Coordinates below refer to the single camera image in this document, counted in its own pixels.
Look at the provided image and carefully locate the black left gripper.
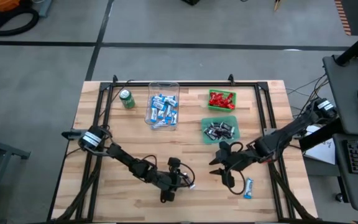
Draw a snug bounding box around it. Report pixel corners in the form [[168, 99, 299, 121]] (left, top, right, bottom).
[[152, 169, 194, 203]]

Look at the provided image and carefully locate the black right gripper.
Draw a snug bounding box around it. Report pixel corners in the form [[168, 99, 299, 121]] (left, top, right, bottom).
[[209, 142, 257, 175]]

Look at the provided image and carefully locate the teal plastic container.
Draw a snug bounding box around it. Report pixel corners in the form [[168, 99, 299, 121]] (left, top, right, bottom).
[[201, 115, 241, 146]]

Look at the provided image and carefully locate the small green mesh basket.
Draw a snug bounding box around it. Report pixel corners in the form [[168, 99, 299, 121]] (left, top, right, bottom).
[[206, 89, 237, 112]]

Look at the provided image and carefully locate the clear plastic bin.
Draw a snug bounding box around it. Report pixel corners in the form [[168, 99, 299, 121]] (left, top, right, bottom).
[[144, 81, 180, 130]]

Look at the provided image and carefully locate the green Sprite can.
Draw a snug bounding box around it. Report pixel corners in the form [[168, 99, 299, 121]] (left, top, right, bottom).
[[119, 89, 136, 110]]

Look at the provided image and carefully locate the white paper sheet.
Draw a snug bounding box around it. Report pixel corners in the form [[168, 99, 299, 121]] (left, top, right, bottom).
[[304, 126, 337, 166]]

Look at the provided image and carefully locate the black stand pole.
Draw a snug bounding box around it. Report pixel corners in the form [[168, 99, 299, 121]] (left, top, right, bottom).
[[335, 24, 358, 67]]

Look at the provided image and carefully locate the grey metal table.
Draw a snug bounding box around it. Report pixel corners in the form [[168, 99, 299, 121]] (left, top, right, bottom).
[[0, 124, 32, 224]]

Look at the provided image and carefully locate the orange shop vacuum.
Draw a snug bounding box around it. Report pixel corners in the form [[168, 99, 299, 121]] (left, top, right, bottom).
[[0, 0, 34, 19]]

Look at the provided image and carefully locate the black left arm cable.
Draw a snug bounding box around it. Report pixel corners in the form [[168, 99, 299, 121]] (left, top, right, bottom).
[[141, 154, 196, 189]]

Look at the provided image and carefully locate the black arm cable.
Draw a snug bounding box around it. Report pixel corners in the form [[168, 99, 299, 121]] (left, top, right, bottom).
[[141, 154, 196, 189], [224, 141, 246, 196]]

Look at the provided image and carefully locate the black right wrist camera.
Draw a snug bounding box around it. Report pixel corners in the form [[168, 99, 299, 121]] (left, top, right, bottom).
[[223, 174, 236, 189]]

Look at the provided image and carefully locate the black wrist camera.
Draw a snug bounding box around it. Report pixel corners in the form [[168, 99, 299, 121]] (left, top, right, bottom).
[[167, 157, 181, 169], [223, 174, 236, 189]]

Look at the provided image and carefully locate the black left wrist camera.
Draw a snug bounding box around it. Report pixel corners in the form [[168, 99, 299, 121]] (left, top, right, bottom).
[[167, 157, 181, 169]]

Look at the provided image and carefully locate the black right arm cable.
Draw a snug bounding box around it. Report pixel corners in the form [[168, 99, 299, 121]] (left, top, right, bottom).
[[224, 141, 246, 196]]

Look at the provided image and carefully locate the black vacuum hose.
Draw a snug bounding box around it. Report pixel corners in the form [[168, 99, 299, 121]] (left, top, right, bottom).
[[0, 7, 40, 37]]

